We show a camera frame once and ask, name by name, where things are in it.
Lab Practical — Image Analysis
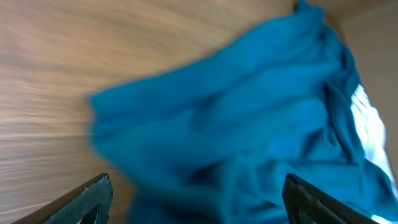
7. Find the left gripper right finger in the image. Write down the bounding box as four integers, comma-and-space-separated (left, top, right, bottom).
282, 174, 377, 224

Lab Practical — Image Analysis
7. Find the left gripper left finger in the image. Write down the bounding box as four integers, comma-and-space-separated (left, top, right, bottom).
12, 173, 113, 224

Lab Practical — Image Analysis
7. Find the blue polo shirt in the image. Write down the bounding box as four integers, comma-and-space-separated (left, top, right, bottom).
90, 1, 397, 223

